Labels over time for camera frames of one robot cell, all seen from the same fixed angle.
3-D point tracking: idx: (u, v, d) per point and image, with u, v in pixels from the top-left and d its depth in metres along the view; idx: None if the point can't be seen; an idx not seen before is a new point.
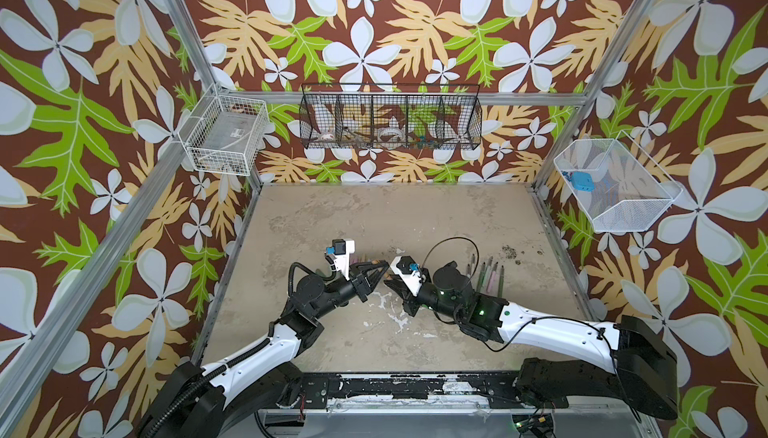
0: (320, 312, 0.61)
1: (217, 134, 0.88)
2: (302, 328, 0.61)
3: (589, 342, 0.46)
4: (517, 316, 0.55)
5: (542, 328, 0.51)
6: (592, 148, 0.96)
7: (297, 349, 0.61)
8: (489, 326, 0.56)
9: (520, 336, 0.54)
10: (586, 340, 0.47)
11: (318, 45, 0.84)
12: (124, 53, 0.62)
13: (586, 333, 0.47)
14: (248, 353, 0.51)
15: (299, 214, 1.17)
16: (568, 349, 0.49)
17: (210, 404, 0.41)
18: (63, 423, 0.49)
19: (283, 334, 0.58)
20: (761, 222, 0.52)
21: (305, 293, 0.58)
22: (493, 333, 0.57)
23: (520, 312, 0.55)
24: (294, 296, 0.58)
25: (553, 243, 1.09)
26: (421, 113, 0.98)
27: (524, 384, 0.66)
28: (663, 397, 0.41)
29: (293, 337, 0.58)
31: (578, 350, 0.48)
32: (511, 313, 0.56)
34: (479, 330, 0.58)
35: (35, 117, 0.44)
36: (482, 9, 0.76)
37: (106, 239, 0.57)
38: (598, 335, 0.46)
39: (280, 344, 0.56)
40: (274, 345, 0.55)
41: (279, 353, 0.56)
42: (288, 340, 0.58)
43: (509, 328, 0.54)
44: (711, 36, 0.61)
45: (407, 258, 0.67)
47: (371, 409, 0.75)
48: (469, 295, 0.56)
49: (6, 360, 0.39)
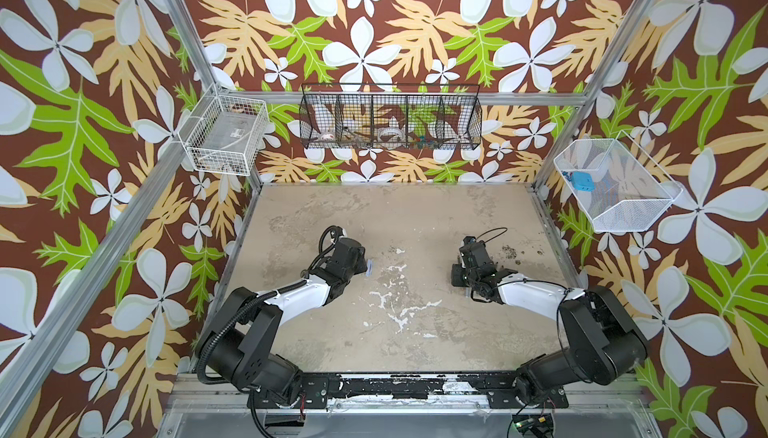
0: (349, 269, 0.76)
1: (217, 134, 0.88)
2: (331, 278, 0.67)
3: (555, 295, 0.53)
4: (516, 277, 0.65)
5: (527, 285, 0.60)
6: (593, 148, 0.95)
7: (325, 298, 0.66)
8: (494, 286, 0.67)
9: (510, 294, 0.64)
10: (554, 294, 0.54)
11: (318, 45, 0.84)
12: (124, 53, 0.62)
13: (555, 289, 0.55)
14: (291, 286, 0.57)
15: (299, 214, 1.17)
16: (543, 307, 0.56)
17: (268, 317, 0.46)
18: (62, 423, 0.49)
19: (317, 281, 0.63)
20: (761, 222, 0.52)
21: (346, 243, 0.70)
22: (495, 294, 0.68)
23: (518, 276, 0.65)
24: (341, 243, 0.70)
25: (554, 243, 1.09)
26: (421, 113, 0.98)
27: (522, 371, 0.68)
28: (596, 348, 0.45)
29: (323, 284, 0.63)
31: (546, 303, 0.55)
32: (513, 275, 0.67)
34: (483, 286, 0.69)
35: (35, 117, 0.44)
36: (482, 10, 0.77)
37: (106, 239, 0.57)
38: (566, 292, 0.53)
39: (314, 286, 0.61)
40: (309, 286, 0.60)
41: (313, 296, 0.61)
42: (320, 285, 0.62)
43: (504, 283, 0.65)
44: (711, 36, 0.61)
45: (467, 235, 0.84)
47: (370, 409, 0.75)
48: (482, 259, 0.74)
49: (6, 359, 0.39)
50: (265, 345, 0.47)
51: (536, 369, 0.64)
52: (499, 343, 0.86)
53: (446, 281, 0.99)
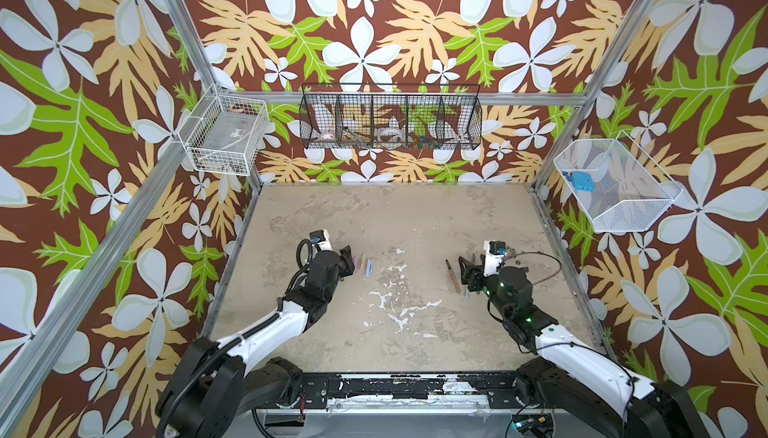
0: (329, 285, 0.70)
1: (217, 134, 0.88)
2: (307, 304, 0.63)
3: (614, 381, 0.48)
4: (559, 335, 0.58)
5: (576, 354, 0.54)
6: (593, 148, 0.95)
7: (303, 325, 0.61)
8: (529, 336, 0.61)
9: (551, 353, 0.58)
10: (613, 378, 0.48)
11: (318, 45, 0.84)
12: (124, 53, 0.62)
13: (616, 372, 0.49)
14: (260, 327, 0.52)
15: (299, 214, 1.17)
16: (592, 384, 0.51)
17: (230, 373, 0.42)
18: (63, 423, 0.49)
19: (294, 307, 0.60)
20: (761, 223, 0.52)
21: (321, 262, 0.64)
22: (530, 342, 0.62)
23: (565, 334, 0.58)
24: (314, 264, 0.63)
25: (553, 243, 1.09)
26: (421, 113, 0.98)
27: (524, 373, 0.68)
28: None
29: (300, 312, 0.60)
31: (599, 383, 0.49)
32: (556, 330, 0.59)
34: (515, 330, 0.63)
35: (35, 117, 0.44)
36: (482, 10, 0.77)
37: (106, 239, 0.57)
38: (629, 379, 0.47)
39: (288, 318, 0.57)
40: (282, 319, 0.56)
41: (287, 328, 0.57)
42: (296, 315, 0.59)
43: (545, 339, 0.58)
44: (711, 36, 0.61)
45: (498, 246, 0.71)
47: (371, 409, 0.75)
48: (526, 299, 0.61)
49: (6, 360, 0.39)
50: (230, 401, 0.43)
51: (548, 385, 0.62)
52: (499, 344, 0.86)
53: (445, 281, 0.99)
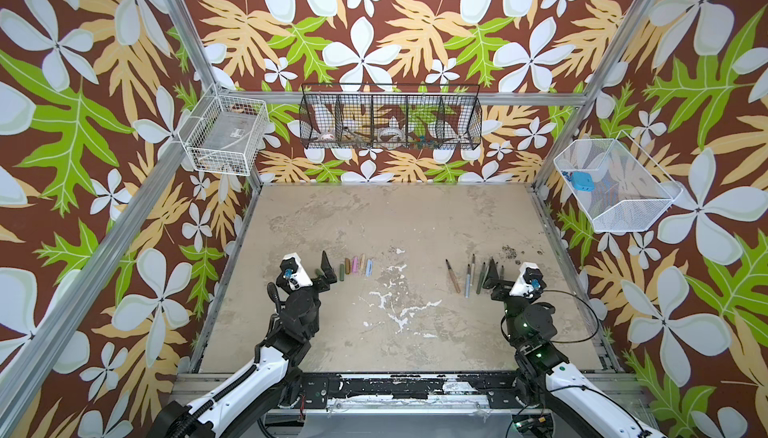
0: (307, 328, 0.67)
1: (217, 134, 0.88)
2: (288, 347, 0.62)
3: (626, 432, 0.48)
4: (570, 376, 0.59)
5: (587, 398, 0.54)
6: (593, 148, 0.95)
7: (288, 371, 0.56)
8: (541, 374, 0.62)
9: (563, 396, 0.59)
10: (624, 429, 0.49)
11: (318, 45, 0.84)
12: (124, 53, 0.62)
13: (627, 423, 0.49)
14: (234, 383, 0.51)
15: (299, 214, 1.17)
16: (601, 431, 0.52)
17: None
18: (62, 423, 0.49)
19: (274, 351, 0.60)
20: (761, 223, 0.52)
21: (291, 309, 0.60)
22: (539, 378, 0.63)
23: (575, 375, 0.59)
24: (283, 311, 0.60)
25: (553, 243, 1.09)
26: (421, 113, 0.98)
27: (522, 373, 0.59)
28: None
29: (279, 359, 0.59)
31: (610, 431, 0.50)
32: (567, 370, 0.60)
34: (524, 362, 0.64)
35: (35, 117, 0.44)
36: (482, 10, 0.77)
37: (106, 239, 0.57)
38: (642, 432, 0.48)
39: (267, 367, 0.57)
40: (261, 369, 0.56)
41: (267, 379, 0.57)
42: (276, 362, 0.58)
43: (558, 379, 0.59)
44: (711, 36, 0.61)
45: (532, 276, 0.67)
47: (371, 409, 0.75)
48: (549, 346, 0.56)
49: (6, 359, 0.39)
50: None
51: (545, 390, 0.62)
52: (499, 344, 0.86)
53: (445, 281, 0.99)
